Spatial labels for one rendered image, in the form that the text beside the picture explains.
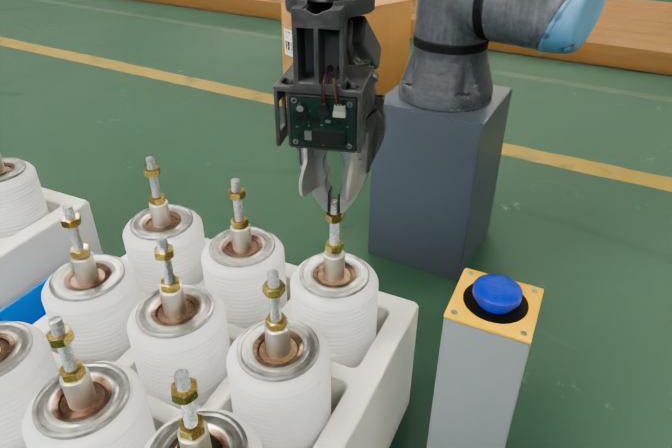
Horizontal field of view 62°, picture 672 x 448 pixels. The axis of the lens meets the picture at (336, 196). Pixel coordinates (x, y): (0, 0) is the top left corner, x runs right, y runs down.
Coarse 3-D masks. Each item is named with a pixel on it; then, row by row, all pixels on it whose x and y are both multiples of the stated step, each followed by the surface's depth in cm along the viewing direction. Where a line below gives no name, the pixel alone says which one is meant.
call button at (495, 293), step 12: (480, 276) 48; (492, 276) 48; (504, 276) 48; (480, 288) 46; (492, 288) 46; (504, 288) 46; (516, 288) 46; (480, 300) 46; (492, 300) 45; (504, 300) 45; (516, 300) 45; (492, 312) 46; (504, 312) 46
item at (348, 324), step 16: (304, 288) 58; (368, 288) 58; (304, 304) 57; (320, 304) 57; (336, 304) 57; (352, 304) 57; (368, 304) 58; (304, 320) 59; (320, 320) 58; (336, 320) 57; (352, 320) 58; (368, 320) 59; (336, 336) 58; (352, 336) 59; (368, 336) 61; (336, 352) 59; (352, 352) 60
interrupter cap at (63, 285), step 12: (96, 264) 61; (108, 264) 61; (120, 264) 61; (60, 276) 59; (72, 276) 60; (108, 276) 60; (120, 276) 59; (60, 288) 58; (72, 288) 58; (84, 288) 58; (96, 288) 58; (108, 288) 58; (72, 300) 56; (84, 300) 57
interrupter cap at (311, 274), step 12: (312, 264) 61; (348, 264) 61; (360, 264) 61; (300, 276) 59; (312, 276) 60; (348, 276) 60; (360, 276) 60; (312, 288) 58; (324, 288) 58; (336, 288) 58; (348, 288) 58; (360, 288) 58
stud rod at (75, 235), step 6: (66, 204) 55; (66, 210) 55; (72, 210) 55; (66, 216) 55; (72, 216) 55; (72, 228) 56; (78, 228) 56; (72, 234) 56; (78, 234) 57; (72, 240) 57; (78, 240) 57; (78, 246) 57
